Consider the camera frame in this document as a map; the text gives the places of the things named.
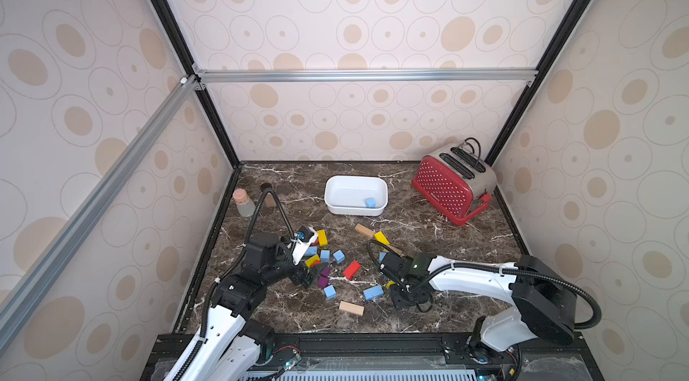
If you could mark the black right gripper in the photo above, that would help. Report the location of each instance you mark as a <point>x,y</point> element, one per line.
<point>392,269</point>

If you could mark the black lid spice jar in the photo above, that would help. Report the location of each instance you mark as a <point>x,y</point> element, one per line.
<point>269,200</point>

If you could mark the natural wood flat block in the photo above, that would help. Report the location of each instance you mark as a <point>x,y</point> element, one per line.
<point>351,308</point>

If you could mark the long blue block left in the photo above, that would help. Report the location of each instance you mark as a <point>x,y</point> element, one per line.
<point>311,251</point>

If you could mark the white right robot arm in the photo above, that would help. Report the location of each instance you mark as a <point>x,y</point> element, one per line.
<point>541,304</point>

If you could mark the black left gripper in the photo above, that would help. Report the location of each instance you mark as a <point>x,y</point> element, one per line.
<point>300,276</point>

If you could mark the purple block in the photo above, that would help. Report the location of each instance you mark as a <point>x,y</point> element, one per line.
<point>323,280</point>

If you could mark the yellow block centre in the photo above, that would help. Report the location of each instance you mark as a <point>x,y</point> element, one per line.
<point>380,237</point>

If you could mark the yellow flat block left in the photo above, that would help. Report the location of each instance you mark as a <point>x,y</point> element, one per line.
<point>322,238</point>

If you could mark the silver horizontal frame bar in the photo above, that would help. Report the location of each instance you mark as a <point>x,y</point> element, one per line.
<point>352,76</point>

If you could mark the silver left frame bar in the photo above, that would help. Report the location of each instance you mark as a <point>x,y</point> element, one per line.
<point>35,284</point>

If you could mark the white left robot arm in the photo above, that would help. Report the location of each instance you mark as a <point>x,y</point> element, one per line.
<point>228,342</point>

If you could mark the white plastic tub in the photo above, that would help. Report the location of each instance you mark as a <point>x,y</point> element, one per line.
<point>345,195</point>

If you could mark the red polka dot toaster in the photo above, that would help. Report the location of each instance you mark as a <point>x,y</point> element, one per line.
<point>456,181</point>

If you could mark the blue cube left cluster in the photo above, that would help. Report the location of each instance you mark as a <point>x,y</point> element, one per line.
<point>339,256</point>

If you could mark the long blue block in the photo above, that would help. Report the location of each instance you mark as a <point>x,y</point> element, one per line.
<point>311,251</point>
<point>373,292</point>

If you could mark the natural wood block rear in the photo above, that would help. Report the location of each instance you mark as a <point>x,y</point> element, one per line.
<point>364,231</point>

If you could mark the pink lid glass jar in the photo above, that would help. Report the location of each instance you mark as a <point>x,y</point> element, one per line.
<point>243,202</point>

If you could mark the natural wood block middle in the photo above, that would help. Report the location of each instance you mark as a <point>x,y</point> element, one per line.
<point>395,250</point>

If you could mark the long red block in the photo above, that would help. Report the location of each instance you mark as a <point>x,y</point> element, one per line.
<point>351,270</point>

